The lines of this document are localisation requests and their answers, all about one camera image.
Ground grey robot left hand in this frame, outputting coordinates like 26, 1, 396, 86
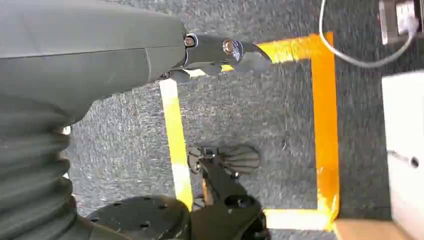
0, 0, 274, 133

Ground black perforated robot disc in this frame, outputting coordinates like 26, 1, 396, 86
85, 194, 192, 240

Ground black robot leg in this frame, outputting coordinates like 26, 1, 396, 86
190, 155, 271, 240

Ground yellow floor tape outline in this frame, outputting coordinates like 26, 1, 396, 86
158, 31, 341, 232

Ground white cabinet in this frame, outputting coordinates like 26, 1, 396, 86
380, 70, 424, 240

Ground pale wooden desk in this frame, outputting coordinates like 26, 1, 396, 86
333, 218, 414, 240

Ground white cable with plug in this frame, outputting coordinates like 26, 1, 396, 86
318, 0, 420, 70

